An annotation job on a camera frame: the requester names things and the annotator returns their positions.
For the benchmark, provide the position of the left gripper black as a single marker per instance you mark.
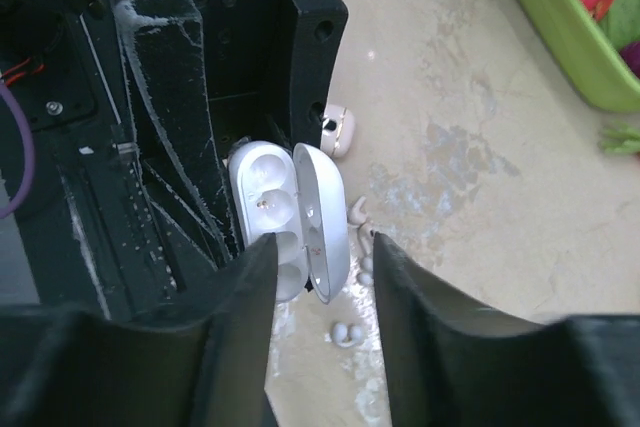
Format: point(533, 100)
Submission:
point(182, 83)

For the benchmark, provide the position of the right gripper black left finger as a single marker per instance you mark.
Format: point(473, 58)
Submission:
point(199, 362)

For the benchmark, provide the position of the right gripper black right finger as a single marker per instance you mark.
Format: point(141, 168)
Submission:
point(451, 360)

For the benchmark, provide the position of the white clip earbud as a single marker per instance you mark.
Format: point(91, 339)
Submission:
point(344, 335)
point(365, 273)

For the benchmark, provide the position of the white earbud charging case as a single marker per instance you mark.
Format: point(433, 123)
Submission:
point(298, 196)

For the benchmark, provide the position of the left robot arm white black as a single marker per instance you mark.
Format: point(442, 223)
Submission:
point(45, 65)

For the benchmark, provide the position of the pink earbud charging case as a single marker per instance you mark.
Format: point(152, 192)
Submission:
point(338, 130)

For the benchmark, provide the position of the pink stem earbud lower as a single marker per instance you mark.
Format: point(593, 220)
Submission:
point(365, 235)

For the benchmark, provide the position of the pink stem earbud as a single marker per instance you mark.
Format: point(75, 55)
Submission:
point(357, 214)
point(365, 235)

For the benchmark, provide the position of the pink stem earbud upper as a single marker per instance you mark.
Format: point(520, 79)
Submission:
point(357, 214)

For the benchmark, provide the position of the orange toy carrot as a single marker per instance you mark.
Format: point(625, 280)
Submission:
point(620, 139)

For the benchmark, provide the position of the purple onion in basket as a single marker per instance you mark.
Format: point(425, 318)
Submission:
point(631, 56)

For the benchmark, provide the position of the green plastic basket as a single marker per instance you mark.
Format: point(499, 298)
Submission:
point(585, 54)

